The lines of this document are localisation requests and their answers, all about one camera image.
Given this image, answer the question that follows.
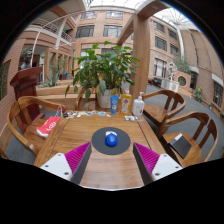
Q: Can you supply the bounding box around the dark red wooden lectern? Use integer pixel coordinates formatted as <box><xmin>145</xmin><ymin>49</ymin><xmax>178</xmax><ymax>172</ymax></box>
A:
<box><xmin>9</xmin><ymin>66</ymin><xmax>46</xmax><ymax>134</ymax></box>

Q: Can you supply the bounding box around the green plant in white pot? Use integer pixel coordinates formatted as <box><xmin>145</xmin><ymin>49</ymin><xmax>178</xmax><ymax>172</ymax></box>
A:
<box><xmin>64</xmin><ymin>40</ymin><xmax>141</xmax><ymax>109</ymax></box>

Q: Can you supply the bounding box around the spiky green agave plant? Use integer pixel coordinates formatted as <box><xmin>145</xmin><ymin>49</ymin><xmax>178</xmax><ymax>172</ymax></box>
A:
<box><xmin>43</xmin><ymin>71</ymin><xmax>61</xmax><ymax>88</ymax></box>

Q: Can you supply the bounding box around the blue squeeze tube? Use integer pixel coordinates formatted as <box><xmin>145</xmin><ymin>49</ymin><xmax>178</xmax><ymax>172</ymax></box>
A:
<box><xmin>110</xmin><ymin>94</ymin><xmax>120</xmax><ymax>116</ymax></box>

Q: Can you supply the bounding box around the dark bust sculpture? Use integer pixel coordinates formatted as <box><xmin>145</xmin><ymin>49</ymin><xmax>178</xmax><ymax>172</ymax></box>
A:
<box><xmin>19</xmin><ymin>49</ymin><xmax>34</xmax><ymax>71</ymax></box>

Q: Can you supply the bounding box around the clear packet of white items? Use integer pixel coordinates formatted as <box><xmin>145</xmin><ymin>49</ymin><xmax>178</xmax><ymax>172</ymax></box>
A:
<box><xmin>124</xmin><ymin>115</ymin><xmax>144</xmax><ymax>122</ymax></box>

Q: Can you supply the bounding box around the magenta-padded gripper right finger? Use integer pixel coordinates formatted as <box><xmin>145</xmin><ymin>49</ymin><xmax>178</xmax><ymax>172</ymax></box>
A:
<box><xmin>132</xmin><ymin>142</ymin><xmax>184</xmax><ymax>186</ymax></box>

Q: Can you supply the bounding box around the black notebook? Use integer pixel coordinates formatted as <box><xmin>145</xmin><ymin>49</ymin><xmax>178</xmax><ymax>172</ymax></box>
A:
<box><xmin>168</xmin><ymin>132</ymin><xmax>193</xmax><ymax>160</ymax></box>

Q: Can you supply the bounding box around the blue and white computer mouse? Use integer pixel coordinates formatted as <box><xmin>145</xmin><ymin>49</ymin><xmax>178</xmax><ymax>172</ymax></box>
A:
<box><xmin>104</xmin><ymin>130</ymin><xmax>119</xmax><ymax>148</ymax></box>

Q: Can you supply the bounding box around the yellow flowering potted plant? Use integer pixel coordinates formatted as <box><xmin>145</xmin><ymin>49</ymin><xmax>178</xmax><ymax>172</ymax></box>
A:
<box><xmin>194</xmin><ymin>87</ymin><xmax>204</xmax><ymax>103</ymax></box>

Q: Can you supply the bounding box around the white pump bottle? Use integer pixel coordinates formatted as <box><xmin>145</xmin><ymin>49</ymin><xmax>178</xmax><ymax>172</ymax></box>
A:
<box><xmin>131</xmin><ymin>91</ymin><xmax>146</xmax><ymax>117</ymax></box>

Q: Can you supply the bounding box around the round dark grey mouse pad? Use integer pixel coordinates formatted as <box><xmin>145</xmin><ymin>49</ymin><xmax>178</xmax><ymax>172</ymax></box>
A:
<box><xmin>91</xmin><ymin>126</ymin><xmax>132</xmax><ymax>156</ymax></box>

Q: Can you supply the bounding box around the white stone statue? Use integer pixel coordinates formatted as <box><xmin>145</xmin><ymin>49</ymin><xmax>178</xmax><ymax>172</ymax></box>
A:
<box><xmin>166</xmin><ymin>61</ymin><xmax>178</xmax><ymax>83</ymax></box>

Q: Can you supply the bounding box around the yellow dish soap bottle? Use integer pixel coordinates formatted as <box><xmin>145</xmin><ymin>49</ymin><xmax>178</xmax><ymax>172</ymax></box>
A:
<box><xmin>120</xmin><ymin>87</ymin><xmax>133</xmax><ymax>117</ymax></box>

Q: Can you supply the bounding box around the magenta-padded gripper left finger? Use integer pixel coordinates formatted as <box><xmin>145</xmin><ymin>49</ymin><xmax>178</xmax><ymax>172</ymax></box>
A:
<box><xmin>39</xmin><ymin>142</ymin><xmax>93</xmax><ymax>186</ymax></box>

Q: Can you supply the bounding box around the red paper shopping bag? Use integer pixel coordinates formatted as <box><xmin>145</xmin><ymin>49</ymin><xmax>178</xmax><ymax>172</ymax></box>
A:
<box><xmin>35</xmin><ymin>105</ymin><xmax>68</xmax><ymax>139</ymax></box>

